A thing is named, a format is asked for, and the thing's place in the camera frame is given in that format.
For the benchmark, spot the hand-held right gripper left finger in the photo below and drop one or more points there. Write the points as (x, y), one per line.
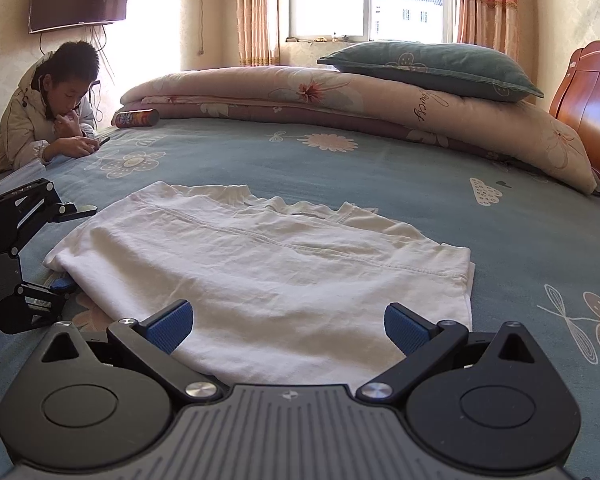
(172, 325)

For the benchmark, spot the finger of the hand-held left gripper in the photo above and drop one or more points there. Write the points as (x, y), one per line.
(30, 305)
(25, 210)

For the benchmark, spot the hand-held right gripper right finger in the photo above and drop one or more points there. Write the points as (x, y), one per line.
(405, 327)

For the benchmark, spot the white long-sleeve printed shirt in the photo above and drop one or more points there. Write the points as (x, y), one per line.
(270, 270)

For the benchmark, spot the clear plastic case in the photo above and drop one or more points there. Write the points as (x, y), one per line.
(20, 175)

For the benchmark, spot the black smartphone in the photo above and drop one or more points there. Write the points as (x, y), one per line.
(102, 141)

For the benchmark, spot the blue floral bed sheet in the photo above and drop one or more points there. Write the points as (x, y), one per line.
(430, 200)

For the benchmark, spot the red chips can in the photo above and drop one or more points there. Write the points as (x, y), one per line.
(136, 118)

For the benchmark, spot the pink floral quilt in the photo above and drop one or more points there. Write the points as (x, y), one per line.
(355, 105)

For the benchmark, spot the teal floral pillow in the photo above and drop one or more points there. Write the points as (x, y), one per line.
(430, 67)

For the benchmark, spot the wooden headboard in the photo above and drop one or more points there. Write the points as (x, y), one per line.
(592, 105)

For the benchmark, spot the pink striped curtain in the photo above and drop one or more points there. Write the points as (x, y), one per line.
(487, 5)
(255, 10)

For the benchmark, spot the window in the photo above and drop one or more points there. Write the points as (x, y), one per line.
(365, 0)

